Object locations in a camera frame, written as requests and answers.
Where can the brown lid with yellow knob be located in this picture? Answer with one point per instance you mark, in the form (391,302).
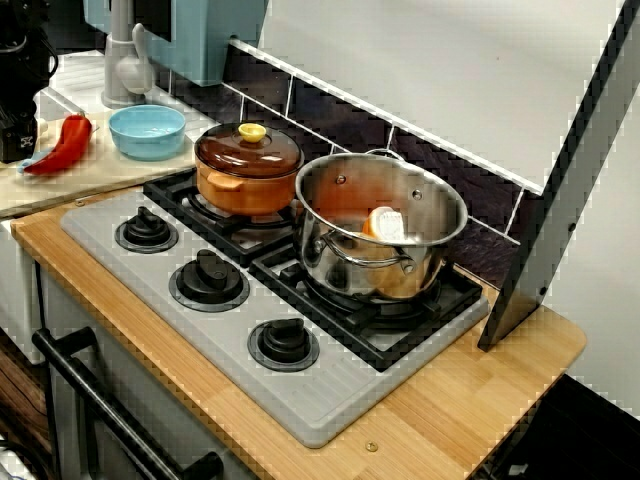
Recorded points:
(250,155)

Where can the white toy sink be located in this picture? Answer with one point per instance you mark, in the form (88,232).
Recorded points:
(85,65)

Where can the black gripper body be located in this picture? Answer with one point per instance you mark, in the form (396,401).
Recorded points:
(22,70)

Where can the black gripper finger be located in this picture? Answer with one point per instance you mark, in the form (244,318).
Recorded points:
(17,145)

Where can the white and orange toy bread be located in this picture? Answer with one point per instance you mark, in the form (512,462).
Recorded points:
(387,225)

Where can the black stove knob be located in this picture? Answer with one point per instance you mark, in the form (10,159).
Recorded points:
(145,232)
(282,345)
(207,280)

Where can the grey toy faucet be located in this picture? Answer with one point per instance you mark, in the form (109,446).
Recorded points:
(120,75)

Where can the white toy kitchen cabinet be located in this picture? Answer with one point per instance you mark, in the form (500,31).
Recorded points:
(150,390)

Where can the pale wooden cutting board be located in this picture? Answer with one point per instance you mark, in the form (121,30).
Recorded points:
(125,175)

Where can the dark tile backsplash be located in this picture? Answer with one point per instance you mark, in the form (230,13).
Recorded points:
(350,125)

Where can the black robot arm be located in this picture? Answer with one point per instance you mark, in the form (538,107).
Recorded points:
(22,15)

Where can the light blue bowl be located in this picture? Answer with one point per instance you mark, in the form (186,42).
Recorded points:
(147,135)

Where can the grey stove top panel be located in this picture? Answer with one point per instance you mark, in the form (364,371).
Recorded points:
(320,400)

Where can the black burner grate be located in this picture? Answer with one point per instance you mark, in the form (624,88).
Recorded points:
(372,352)

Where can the dark upright side panel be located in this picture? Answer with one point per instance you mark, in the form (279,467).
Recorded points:
(520,300)

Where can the red toy pepper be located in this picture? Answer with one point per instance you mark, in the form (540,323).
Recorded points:
(65,145)

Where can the stainless steel pot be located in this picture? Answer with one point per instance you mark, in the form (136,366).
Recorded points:
(350,270)

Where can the orange toy pot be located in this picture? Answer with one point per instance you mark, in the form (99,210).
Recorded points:
(260,195)

